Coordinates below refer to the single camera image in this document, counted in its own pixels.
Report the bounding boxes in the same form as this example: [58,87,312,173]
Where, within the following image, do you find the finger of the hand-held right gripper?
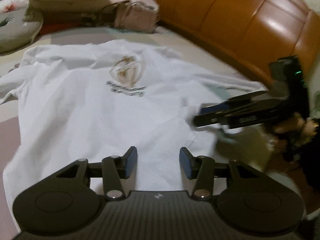
[200,91,272,115]
[193,100,281,128]

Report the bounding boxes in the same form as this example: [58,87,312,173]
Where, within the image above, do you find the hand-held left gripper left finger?
[47,146,138,200]

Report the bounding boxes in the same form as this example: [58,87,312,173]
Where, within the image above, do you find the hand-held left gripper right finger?
[179,147,268,200]

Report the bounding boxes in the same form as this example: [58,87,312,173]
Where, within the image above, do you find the white printed t-shirt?
[0,39,269,205]

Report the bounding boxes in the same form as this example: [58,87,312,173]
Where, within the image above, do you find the person's right hand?
[273,116,320,146]

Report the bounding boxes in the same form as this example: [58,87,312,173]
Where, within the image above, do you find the wooden headboard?
[124,0,320,120]

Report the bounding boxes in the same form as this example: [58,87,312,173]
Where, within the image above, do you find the red cloth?
[41,24,63,34]

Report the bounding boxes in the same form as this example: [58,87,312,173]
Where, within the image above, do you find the brown folded blanket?
[37,7,110,28]

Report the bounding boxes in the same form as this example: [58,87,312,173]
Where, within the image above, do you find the grey pillow with hole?
[0,6,44,54]

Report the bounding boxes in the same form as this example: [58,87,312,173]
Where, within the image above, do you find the pink handbag with chain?
[95,1,158,34]

